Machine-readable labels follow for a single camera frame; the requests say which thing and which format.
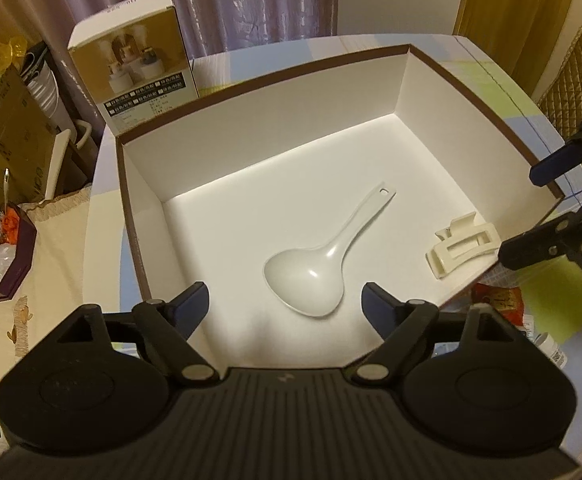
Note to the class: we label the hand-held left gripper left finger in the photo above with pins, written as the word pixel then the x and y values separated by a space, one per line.
pixel 191 305

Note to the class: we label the white plastic frame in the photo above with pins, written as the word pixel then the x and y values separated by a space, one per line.
pixel 56 160

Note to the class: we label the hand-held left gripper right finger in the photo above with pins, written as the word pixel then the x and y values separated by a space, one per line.
pixel 376 307

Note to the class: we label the white ribbed container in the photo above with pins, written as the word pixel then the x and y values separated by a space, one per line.
pixel 46 92

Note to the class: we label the white and gold product box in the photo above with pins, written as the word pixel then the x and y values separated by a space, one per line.
pixel 141 60

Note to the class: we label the red snack packet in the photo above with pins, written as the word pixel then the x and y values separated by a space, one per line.
pixel 501 302

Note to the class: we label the cream hair claw clip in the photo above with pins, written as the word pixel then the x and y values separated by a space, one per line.
pixel 438 262

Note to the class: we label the grey-purple curtain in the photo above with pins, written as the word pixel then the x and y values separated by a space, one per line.
pixel 246 0

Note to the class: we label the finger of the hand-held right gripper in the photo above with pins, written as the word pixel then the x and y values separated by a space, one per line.
pixel 531 250
pixel 553 165

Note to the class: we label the small white bottle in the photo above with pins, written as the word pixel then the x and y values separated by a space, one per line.
pixel 553 350

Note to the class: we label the white plastic rice spoon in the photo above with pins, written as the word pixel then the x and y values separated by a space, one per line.
pixel 306 275

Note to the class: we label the dark red open box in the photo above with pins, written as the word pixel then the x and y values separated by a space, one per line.
pixel 18 260

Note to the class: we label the large brown-rimmed cardboard box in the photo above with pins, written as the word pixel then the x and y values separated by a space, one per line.
pixel 271 160

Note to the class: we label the beige embroidered cloth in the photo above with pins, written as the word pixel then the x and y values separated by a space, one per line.
pixel 61 260

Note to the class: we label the brown corrugated cardboard box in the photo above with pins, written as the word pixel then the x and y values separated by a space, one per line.
pixel 6 120

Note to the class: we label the yellow plastic bag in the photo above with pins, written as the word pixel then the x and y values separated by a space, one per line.
pixel 3 55

